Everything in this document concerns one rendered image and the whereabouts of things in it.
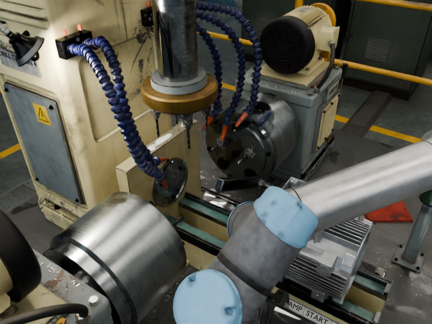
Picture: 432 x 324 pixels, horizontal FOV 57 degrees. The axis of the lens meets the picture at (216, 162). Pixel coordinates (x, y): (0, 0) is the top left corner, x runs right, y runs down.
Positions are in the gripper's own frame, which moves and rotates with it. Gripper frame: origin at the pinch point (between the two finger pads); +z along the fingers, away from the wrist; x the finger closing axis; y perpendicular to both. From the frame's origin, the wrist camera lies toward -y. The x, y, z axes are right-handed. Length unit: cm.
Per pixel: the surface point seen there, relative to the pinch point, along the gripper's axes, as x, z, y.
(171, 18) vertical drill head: -43, -20, 39
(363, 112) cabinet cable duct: -164, 256, 50
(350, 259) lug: -15.7, 10.8, -5.7
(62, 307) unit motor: 10.0, -29.8, 22.0
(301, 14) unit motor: -84, 28, 37
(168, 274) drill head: 3.2, 0.8, 25.0
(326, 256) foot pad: -14.4, 11.4, -1.1
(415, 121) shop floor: -173, 268, 9
